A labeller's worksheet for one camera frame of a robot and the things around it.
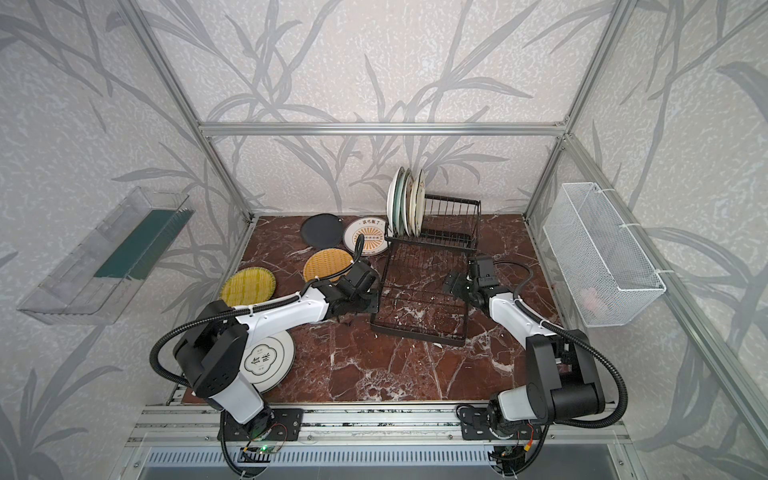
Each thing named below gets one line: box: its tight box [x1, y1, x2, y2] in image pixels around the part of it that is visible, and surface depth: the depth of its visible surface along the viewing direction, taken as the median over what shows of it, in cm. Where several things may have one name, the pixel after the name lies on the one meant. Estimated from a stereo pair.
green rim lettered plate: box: [387, 166, 405, 236], surface depth 77 cm
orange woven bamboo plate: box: [303, 248, 354, 282], surface depth 107 cm
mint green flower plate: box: [393, 166, 406, 237], surface depth 77 cm
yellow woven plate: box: [220, 267, 276, 307], surface depth 101 cm
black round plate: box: [301, 213, 343, 249], surface depth 118 cm
